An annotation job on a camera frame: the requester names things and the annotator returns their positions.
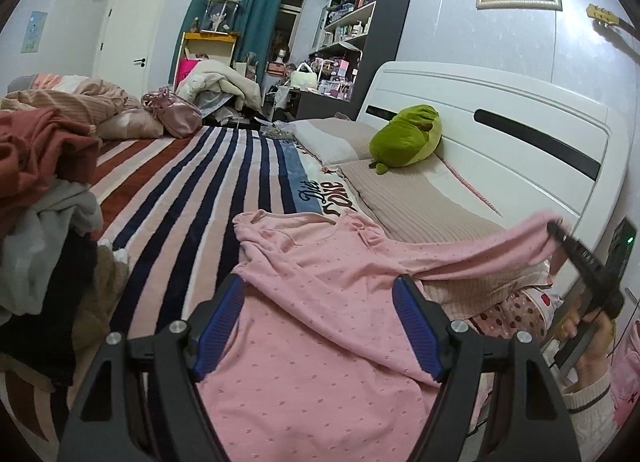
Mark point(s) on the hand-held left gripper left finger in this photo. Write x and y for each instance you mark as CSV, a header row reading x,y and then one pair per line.
x,y
222,322

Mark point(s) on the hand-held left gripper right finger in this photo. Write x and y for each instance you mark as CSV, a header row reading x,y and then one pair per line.
x,y
415,327

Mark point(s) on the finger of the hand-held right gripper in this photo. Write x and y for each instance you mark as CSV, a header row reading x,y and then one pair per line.
x,y
561,234

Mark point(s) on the pink dotted shirt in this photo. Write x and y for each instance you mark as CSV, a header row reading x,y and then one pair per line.
x,y
320,342

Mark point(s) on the reddish pink garment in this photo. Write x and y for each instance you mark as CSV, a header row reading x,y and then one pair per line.
x,y
45,157

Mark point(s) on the person's right forearm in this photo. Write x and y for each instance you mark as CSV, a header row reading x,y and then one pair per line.
x,y
592,417

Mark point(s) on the person's right hand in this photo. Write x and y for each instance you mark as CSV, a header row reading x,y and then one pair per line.
x,y
597,347

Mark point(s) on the pink cloth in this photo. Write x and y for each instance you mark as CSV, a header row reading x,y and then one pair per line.
x,y
626,377

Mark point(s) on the tan garment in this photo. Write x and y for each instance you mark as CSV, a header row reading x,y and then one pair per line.
x,y
107,287

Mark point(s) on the large beige ribbed pillow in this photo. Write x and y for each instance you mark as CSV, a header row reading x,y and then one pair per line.
x,y
415,202

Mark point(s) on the striped blanket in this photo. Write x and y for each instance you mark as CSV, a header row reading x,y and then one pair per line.
x,y
200,192

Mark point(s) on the white bed headboard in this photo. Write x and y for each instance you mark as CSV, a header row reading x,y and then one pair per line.
x,y
510,92

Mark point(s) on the black garment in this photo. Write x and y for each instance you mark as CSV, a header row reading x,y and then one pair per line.
x,y
45,337

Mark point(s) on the green plush toy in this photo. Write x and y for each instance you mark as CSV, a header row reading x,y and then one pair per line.
x,y
407,134

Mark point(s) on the light grey garment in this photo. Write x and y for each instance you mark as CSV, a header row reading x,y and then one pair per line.
x,y
45,232

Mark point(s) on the clear plastic bag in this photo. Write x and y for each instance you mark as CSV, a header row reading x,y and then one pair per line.
x,y
277,130

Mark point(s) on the small beige pillow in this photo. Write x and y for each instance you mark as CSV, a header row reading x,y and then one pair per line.
x,y
335,139

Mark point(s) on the pink satin bag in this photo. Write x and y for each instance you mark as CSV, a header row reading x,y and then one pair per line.
x,y
172,112

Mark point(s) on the guitar headstock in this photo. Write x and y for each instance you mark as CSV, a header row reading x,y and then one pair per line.
x,y
607,17

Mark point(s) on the dark grey desk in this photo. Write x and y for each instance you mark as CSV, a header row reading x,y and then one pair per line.
x,y
325,104

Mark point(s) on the cream comforter pile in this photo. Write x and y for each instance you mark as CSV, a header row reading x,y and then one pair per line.
x,y
220,82

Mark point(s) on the magenta shopping bag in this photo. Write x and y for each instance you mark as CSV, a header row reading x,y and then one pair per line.
x,y
186,71

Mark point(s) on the pink striped duvet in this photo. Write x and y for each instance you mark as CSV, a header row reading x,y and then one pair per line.
x,y
90,102

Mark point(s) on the white handbag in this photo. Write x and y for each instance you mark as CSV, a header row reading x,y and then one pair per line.
x,y
303,78

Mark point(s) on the pink trinkets group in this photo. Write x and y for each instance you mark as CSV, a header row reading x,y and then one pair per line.
x,y
335,79

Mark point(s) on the wig mannequin head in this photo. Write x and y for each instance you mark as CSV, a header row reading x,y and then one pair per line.
x,y
281,58

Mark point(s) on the dark grey bookshelf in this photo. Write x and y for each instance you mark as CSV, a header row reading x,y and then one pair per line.
x,y
387,12

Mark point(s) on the yellow shelf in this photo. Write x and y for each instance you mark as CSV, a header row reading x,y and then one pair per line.
x,y
207,39

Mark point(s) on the white door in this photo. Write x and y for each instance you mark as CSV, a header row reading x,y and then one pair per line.
x,y
130,37

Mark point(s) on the glass display case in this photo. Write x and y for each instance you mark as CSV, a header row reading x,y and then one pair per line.
x,y
221,14

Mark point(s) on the grey pillow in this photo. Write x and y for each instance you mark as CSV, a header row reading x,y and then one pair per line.
x,y
20,84

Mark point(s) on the window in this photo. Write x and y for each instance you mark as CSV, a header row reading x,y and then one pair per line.
x,y
295,7

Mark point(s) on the small wall poster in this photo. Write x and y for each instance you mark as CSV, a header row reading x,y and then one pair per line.
x,y
34,32

